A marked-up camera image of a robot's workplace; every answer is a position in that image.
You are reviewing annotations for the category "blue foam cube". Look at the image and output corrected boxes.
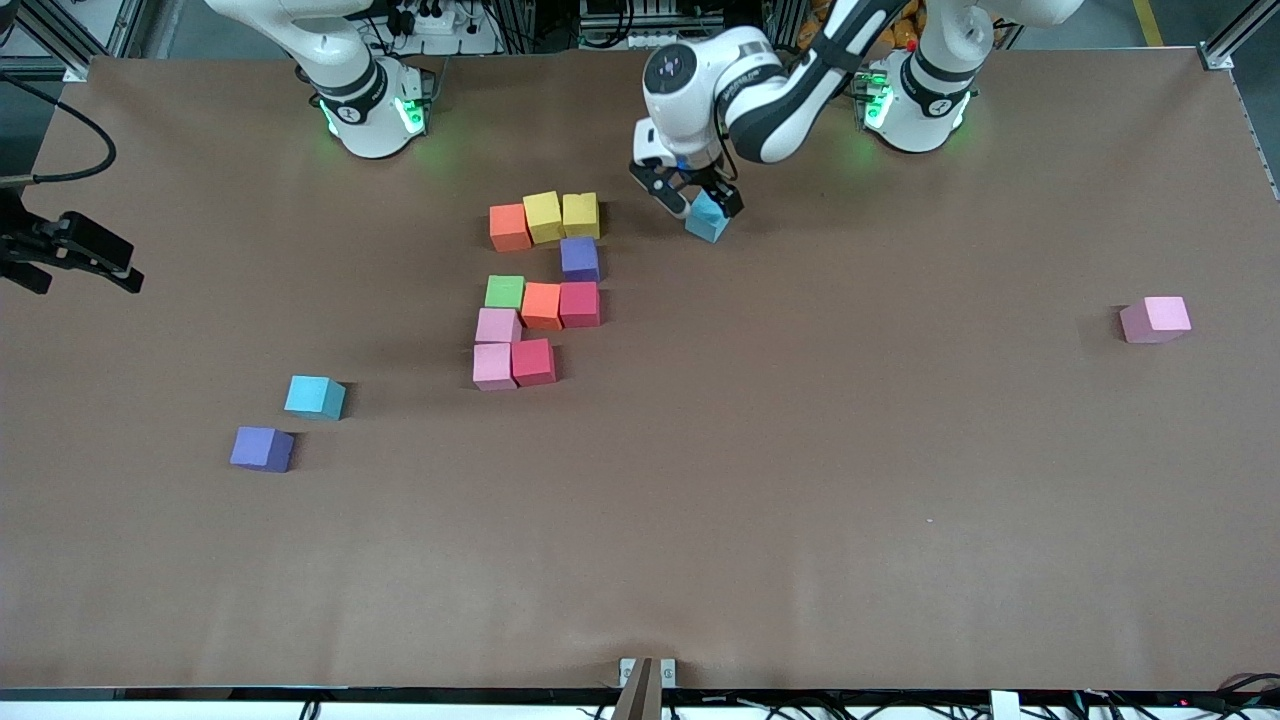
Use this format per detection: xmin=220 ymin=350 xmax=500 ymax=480
xmin=685 ymin=193 xmax=732 ymax=244
xmin=284 ymin=375 xmax=347 ymax=421

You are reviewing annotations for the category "yellow foam cube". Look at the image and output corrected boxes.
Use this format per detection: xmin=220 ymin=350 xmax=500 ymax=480
xmin=562 ymin=192 xmax=601 ymax=240
xmin=523 ymin=191 xmax=565 ymax=245

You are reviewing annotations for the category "purple foam cube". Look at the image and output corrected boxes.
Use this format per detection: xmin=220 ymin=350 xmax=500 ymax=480
xmin=560 ymin=237 xmax=601 ymax=284
xmin=229 ymin=426 xmax=296 ymax=474

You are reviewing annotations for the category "red foam cube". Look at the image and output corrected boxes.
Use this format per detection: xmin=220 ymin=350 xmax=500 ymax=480
xmin=559 ymin=282 xmax=602 ymax=329
xmin=512 ymin=338 xmax=557 ymax=387

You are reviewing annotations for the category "orange foam cube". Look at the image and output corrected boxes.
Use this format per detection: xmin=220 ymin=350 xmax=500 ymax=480
xmin=522 ymin=283 xmax=563 ymax=331
xmin=490 ymin=204 xmax=533 ymax=253

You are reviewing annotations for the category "bag of orange fruits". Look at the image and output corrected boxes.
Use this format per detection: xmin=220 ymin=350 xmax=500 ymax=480
xmin=800 ymin=0 xmax=926 ymax=53

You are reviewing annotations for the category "brown paper table cover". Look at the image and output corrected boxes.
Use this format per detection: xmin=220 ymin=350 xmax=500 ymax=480
xmin=0 ymin=48 xmax=1280 ymax=693

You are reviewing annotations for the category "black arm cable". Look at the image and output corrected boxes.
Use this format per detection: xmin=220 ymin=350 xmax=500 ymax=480
xmin=0 ymin=72 xmax=118 ymax=187

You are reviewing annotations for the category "aluminium frame profile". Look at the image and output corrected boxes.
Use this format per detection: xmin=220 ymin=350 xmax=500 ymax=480
xmin=0 ymin=0 xmax=146 ymax=81
xmin=1198 ymin=0 xmax=1280 ymax=73

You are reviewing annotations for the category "small metal bracket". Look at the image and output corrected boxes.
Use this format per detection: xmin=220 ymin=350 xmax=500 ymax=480
xmin=619 ymin=657 xmax=677 ymax=689

